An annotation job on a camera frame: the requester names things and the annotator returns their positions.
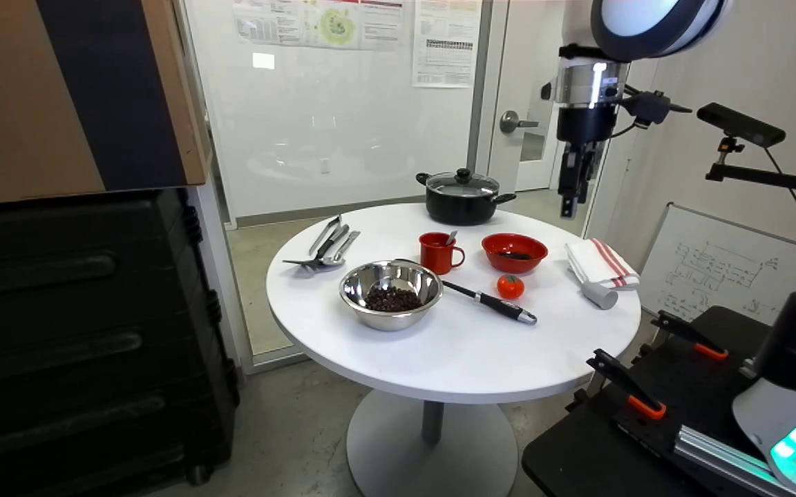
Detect black ladle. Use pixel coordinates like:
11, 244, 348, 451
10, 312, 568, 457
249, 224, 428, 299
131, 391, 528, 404
392, 257, 542, 330

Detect silver metal tongs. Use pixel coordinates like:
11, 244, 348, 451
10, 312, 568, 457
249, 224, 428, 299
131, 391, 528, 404
311, 218, 365, 272

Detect coffee beans in silver bowl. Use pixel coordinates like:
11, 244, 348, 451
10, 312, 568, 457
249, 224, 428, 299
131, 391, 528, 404
363, 286, 426, 315

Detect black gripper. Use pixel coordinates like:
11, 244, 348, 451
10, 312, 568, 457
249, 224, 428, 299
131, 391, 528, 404
557, 101, 620, 222

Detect glass pot lid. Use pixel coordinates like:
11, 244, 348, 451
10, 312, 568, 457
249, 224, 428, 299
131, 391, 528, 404
423, 167, 504, 203

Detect white table pedestal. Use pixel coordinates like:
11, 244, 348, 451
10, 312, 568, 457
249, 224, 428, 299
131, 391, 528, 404
347, 391, 520, 497

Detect black camera on stand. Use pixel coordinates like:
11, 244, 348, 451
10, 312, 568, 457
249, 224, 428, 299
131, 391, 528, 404
695, 101, 788, 150

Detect metal door handle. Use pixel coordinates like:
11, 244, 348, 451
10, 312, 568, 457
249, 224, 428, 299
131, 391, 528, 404
499, 108, 542, 138

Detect coffee beans in red bowl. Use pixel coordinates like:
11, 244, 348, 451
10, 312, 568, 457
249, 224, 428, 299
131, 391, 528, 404
499, 240, 536, 262

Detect black storage case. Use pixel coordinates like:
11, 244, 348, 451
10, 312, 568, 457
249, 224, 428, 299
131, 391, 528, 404
0, 189, 245, 497

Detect white towel with red stripes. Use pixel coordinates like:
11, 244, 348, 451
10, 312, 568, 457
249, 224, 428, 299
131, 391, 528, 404
564, 235, 641, 293

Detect black clamp with orange grip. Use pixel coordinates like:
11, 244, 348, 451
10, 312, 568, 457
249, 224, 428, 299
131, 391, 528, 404
586, 345, 670, 426
651, 309, 732, 364

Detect brown cardboard box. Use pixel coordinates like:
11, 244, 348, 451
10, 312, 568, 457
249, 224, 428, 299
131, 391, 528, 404
0, 0, 211, 211

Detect poster with green circle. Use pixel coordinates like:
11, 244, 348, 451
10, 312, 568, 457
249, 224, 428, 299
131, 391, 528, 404
231, 0, 410, 52

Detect black perforated work table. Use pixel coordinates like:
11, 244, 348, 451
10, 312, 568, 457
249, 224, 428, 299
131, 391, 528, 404
520, 304, 796, 497

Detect red bowl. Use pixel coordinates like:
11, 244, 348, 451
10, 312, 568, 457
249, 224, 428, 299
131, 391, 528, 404
479, 232, 550, 277

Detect small whiteboard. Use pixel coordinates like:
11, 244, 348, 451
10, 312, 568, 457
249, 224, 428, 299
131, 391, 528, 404
638, 203, 796, 327

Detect silver metal bowl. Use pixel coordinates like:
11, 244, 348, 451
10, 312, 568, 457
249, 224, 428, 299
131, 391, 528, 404
338, 261, 445, 335

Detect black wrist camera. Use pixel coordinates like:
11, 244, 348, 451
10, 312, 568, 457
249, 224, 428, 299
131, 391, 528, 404
620, 83, 696, 130

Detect aluminium rail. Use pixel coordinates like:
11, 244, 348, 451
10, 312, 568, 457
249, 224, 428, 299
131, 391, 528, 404
672, 422, 788, 497

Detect red mug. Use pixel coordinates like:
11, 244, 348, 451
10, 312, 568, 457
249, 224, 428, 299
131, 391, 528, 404
417, 230, 468, 277

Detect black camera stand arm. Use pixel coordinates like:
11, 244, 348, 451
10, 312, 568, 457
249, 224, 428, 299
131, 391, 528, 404
706, 137, 796, 200

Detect black cooking pot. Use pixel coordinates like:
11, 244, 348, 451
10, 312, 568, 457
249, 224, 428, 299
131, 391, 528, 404
416, 167, 520, 230

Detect orange toy tomato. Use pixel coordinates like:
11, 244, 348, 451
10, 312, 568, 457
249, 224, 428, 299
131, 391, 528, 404
495, 273, 528, 304

